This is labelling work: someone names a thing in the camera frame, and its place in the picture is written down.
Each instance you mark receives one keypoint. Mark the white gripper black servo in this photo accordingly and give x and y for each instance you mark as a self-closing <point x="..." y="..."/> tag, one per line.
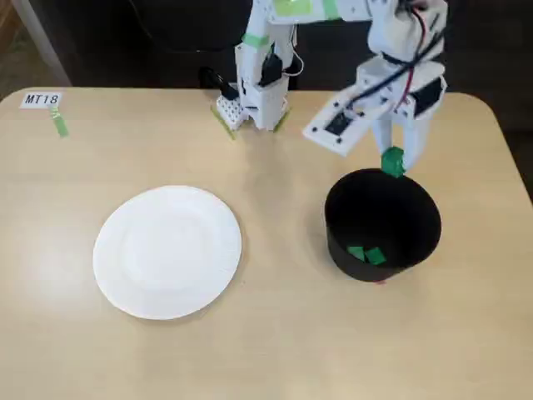
<point x="410" y="121"/>

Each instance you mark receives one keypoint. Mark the green cube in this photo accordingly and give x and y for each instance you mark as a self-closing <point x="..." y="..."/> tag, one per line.
<point x="375" y="256"/>
<point x="357" y="252"/>
<point x="392" y="162"/>

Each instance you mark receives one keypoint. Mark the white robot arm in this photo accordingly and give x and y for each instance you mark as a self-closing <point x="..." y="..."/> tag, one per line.
<point x="260" y="98"/>

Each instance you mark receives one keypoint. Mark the black round pot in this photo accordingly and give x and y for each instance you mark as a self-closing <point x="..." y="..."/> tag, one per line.
<point x="354" y="200"/>

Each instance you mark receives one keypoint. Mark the white paper dish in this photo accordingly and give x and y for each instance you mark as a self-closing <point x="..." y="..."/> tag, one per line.
<point x="166" y="250"/>

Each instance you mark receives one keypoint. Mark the white perforated block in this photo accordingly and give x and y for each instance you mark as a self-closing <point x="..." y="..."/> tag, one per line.
<point x="229" y="110"/>

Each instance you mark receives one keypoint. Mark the white MT18 label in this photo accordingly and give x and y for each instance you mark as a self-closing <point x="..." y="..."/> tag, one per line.
<point x="41" y="100"/>

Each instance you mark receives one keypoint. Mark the white slanted bar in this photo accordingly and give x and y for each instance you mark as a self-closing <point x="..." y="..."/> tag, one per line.
<point x="41" y="41"/>

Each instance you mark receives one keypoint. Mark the white camera mount with camera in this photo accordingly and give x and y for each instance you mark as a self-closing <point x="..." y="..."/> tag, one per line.
<point x="333" y="125"/>

